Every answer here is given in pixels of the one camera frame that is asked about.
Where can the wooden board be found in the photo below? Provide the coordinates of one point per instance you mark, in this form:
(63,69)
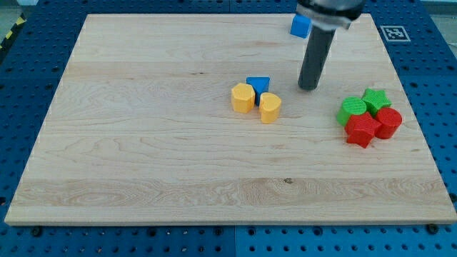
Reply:
(141,132)

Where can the red cylinder block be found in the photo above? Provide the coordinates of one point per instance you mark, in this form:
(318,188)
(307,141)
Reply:
(390,119)

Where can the green cylinder block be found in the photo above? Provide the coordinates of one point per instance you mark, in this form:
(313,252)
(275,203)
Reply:
(350,106)

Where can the blue cube block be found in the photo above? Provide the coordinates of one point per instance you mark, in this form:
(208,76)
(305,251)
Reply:
(301,26)

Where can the red star block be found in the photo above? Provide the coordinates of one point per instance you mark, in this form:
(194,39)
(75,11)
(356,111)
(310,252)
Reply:
(361,129)

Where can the white fiducial marker tag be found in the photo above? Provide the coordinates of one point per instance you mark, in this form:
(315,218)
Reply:
(393,33)

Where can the yellow hexagon block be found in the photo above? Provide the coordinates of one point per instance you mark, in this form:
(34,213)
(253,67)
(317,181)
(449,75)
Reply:
(242,98)

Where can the yellow heart block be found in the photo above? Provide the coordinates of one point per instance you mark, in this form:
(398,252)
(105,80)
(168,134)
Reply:
(269,107)

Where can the green star block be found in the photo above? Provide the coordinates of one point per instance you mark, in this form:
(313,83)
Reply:
(375,100)

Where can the blue triangle block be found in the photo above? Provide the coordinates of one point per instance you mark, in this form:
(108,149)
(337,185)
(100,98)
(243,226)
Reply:
(259,84)

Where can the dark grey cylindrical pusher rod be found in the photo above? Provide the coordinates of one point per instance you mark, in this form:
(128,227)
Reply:
(318,46)

